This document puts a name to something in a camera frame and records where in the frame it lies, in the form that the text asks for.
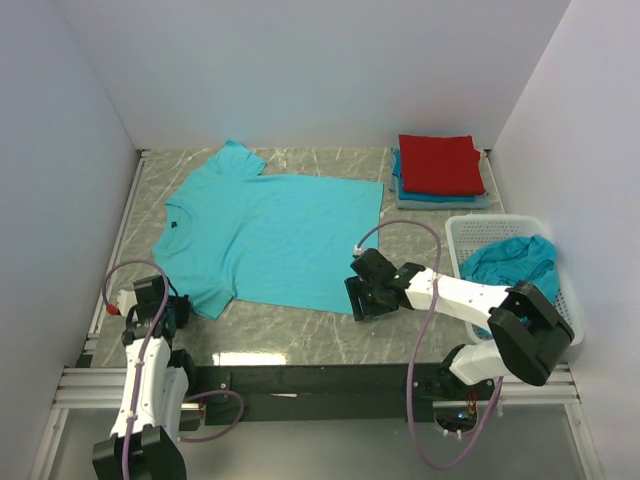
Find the black base beam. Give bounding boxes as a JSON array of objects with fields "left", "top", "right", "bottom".
[{"left": 179, "top": 362, "right": 501, "bottom": 432}]

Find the white plastic basket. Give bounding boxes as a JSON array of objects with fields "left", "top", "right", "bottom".
[{"left": 445, "top": 214, "right": 584, "bottom": 346}]

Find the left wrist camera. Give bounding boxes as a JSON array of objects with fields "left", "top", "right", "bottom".
[{"left": 106, "top": 289, "right": 136, "bottom": 317}]

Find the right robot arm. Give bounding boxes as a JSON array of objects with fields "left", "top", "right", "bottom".
[{"left": 345, "top": 247, "right": 575, "bottom": 399}]

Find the light blue t-shirt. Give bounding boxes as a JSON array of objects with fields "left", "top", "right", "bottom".
[{"left": 152, "top": 141, "right": 384, "bottom": 319}]

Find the grey-blue folded t-shirt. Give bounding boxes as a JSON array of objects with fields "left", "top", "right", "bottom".
[{"left": 388, "top": 175, "right": 489, "bottom": 211}]

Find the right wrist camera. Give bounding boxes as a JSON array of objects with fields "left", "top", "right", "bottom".
[{"left": 352, "top": 244, "right": 367, "bottom": 257}]

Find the red folded t-shirt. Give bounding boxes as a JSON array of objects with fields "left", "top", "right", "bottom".
[{"left": 398, "top": 134, "right": 486, "bottom": 197}]

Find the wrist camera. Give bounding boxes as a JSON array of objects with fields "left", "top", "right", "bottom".
[
  {"left": 106, "top": 289, "right": 136, "bottom": 317},
  {"left": 352, "top": 244, "right": 367, "bottom": 257}
]

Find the teal t-shirt in basket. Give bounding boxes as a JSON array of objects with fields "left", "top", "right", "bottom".
[{"left": 459, "top": 234, "right": 560, "bottom": 303}]

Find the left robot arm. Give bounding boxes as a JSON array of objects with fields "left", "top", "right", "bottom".
[{"left": 92, "top": 275, "right": 200, "bottom": 479}]

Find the aluminium rail frame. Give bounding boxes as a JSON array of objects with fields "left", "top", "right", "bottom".
[{"left": 52, "top": 149, "right": 584, "bottom": 411}]

